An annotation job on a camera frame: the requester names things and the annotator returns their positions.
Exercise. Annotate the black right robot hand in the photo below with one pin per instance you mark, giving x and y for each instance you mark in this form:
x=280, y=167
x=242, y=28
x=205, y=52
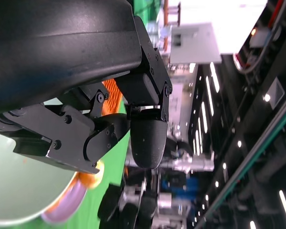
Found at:
x=109, y=205

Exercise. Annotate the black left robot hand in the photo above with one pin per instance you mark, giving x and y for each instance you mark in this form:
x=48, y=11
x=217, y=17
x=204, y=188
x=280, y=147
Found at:
x=62, y=47

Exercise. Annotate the orange striped bread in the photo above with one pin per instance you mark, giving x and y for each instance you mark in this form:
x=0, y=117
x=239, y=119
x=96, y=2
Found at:
x=90, y=179

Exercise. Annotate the grey-green bowl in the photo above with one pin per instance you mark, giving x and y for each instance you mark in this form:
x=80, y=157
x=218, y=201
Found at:
x=26, y=186

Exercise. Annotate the light purple plate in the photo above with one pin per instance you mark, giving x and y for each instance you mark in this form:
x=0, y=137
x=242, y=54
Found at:
x=66, y=205

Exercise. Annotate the orange wicker basket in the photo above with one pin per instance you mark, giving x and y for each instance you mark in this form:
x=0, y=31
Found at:
x=112, y=93

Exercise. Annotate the green tablecloth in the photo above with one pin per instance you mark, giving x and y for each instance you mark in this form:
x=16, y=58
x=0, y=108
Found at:
x=109, y=167

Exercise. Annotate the green cloth with cartoon print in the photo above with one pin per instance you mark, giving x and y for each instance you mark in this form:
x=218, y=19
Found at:
x=145, y=9

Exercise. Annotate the brown wooden chair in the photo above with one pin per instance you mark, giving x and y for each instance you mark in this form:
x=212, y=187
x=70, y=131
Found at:
x=172, y=12

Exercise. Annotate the white desk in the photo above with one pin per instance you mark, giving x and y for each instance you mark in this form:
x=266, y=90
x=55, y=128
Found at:
x=193, y=45

